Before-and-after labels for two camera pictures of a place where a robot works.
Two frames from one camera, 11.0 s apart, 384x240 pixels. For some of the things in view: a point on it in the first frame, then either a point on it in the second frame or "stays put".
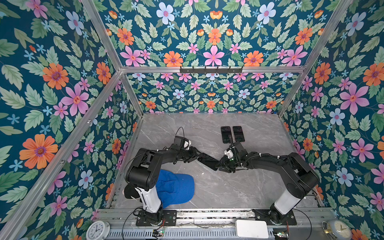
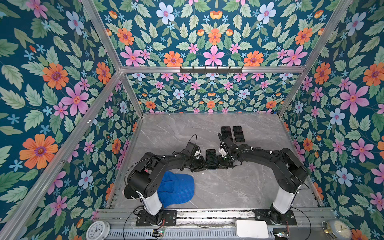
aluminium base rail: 311,224 stays put
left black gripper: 193,154 -> 202,166
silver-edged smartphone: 226,131 stays put
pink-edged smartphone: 239,135 stays put
